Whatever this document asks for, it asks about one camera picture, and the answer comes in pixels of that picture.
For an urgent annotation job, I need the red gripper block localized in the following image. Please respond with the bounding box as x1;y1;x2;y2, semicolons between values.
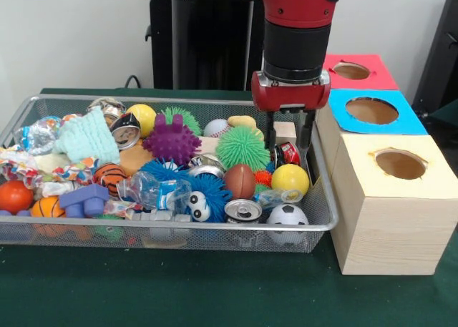
250;70;332;151

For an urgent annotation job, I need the crushed red and black can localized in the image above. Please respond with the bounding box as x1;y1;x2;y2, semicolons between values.
273;142;301;167

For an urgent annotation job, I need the small crushed plastic bottle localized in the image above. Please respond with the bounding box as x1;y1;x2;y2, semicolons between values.
254;189;305;207

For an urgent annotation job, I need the shallow mesh bin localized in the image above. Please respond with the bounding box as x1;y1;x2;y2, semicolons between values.
0;94;340;253

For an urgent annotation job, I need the wooden box with three holes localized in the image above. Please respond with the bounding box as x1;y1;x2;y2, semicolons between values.
314;54;458;276

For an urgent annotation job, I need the green puffer ball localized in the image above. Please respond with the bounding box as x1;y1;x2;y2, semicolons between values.
215;125;272;172

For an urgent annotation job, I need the yellow ball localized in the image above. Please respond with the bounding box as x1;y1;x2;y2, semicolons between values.
271;163;311;197

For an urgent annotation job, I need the brown toy football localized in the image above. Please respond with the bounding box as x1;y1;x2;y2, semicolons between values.
223;163;257;200

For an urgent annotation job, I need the black and white soccer ball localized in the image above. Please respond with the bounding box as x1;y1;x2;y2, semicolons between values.
266;203;310;245

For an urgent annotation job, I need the silver drink can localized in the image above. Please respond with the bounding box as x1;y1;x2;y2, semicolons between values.
224;199;263;224

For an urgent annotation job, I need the blue puffer ball with eyes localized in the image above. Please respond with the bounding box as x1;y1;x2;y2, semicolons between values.
185;173;239;223

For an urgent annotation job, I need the purple spiky ball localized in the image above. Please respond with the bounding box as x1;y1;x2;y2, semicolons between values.
142;112;202;167

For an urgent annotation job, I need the dark green table cloth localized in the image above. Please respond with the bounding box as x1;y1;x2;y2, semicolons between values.
0;87;458;327
427;99;458;128

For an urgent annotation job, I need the black chair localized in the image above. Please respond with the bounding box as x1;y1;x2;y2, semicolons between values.
411;0;458;117

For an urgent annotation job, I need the mint knitted cloth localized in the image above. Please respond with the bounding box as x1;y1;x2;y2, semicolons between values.
52;105;121;166

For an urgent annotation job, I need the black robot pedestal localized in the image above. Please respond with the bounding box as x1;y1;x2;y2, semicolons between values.
137;0;271;91

